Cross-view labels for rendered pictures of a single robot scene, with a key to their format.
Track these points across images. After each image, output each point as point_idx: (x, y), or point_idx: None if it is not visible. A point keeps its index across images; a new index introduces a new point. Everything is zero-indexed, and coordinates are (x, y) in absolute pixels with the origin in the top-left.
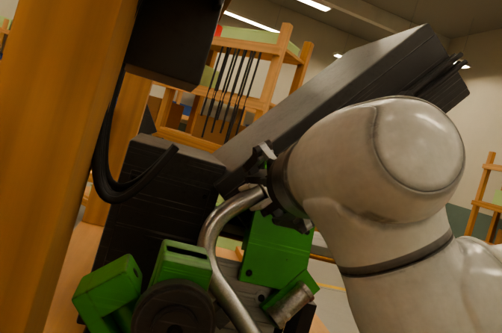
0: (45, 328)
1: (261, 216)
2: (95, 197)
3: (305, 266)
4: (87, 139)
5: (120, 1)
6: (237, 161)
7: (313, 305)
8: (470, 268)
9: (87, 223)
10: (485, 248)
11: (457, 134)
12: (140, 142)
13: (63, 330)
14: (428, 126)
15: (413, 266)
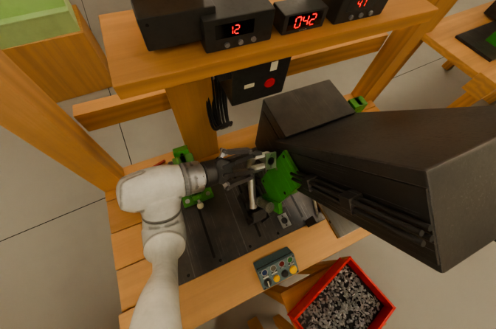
0: (252, 137)
1: (273, 169)
2: (359, 85)
3: (278, 201)
4: (184, 113)
5: None
6: (293, 138)
7: (315, 220)
8: (143, 230)
9: (352, 96)
10: (152, 236)
11: (119, 203)
12: (266, 102)
13: (255, 142)
14: (116, 193)
15: None
